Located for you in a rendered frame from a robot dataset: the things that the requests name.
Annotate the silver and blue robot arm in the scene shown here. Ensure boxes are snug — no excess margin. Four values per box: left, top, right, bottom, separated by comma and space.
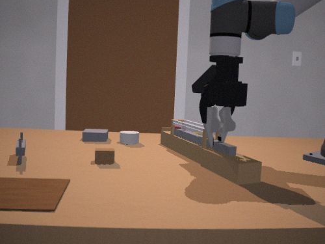
192, 0, 321, 94

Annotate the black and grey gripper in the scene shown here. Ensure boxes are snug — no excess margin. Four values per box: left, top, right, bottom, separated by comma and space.
200, 55, 248, 148

